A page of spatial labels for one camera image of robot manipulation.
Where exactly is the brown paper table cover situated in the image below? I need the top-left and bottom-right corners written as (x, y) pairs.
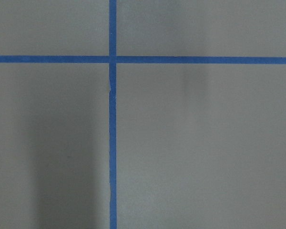
top-left (0, 0), bottom-right (286, 229)

